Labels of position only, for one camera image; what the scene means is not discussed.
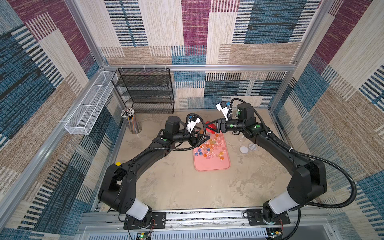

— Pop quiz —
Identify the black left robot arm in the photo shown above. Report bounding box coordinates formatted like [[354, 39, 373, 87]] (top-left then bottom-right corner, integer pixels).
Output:
[[98, 113, 208, 220]]

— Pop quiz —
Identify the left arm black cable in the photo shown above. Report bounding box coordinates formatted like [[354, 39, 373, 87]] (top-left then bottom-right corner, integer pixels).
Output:
[[125, 112, 207, 169]]

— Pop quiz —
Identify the candy jar clear plastic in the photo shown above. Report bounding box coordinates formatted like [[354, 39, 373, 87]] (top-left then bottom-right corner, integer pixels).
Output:
[[238, 135, 247, 143]]

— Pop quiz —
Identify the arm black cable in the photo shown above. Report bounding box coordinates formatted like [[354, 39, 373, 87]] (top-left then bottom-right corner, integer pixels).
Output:
[[125, 112, 207, 169], [229, 97, 358, 209]]

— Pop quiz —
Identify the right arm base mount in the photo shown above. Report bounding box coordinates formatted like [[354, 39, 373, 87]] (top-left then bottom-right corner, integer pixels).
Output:
[[243, 209, 291, 226]]

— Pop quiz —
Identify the candy jar red lid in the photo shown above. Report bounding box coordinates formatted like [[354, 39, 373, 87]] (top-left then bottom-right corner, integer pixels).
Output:
[[205, 121, 219, 135]]

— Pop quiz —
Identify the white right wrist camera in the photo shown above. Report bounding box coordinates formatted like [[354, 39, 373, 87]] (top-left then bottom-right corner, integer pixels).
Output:
[[216, 101, 231, 121]]

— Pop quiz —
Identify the black wire shelf rack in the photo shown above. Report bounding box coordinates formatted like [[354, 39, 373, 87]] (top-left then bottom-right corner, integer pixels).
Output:
[[112, 68, 175, 114]]

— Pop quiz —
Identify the white jar lid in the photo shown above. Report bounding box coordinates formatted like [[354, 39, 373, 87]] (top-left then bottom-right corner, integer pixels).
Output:
[[240, 146, 249, 154]]

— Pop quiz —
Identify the pink plastic tray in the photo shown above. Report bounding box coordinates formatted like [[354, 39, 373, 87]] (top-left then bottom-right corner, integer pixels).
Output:
[[193, 132, 231, 172]]

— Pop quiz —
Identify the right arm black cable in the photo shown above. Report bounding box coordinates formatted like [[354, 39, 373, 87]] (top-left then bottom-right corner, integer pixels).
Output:
[[229, 97, 358, 209]]

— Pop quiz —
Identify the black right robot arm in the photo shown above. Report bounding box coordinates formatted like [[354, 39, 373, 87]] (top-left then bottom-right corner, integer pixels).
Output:
[[214, 101, 327, 218]]

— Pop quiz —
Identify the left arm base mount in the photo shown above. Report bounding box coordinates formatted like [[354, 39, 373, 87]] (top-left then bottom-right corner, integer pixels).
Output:
[[124, 212, 167, 230]]

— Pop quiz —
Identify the pile of lollipop candies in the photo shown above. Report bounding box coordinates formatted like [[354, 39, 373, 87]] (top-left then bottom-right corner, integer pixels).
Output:
[[193, 133, 230, 163]]

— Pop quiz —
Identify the cup of coloured pencils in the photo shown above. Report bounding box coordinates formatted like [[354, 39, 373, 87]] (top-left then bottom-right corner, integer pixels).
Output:
[[121, 108, 142, 134]]

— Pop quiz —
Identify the white wire mesh basket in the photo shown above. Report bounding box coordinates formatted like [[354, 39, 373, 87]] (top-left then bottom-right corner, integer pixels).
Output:
[[65, 71, 115, 135]]

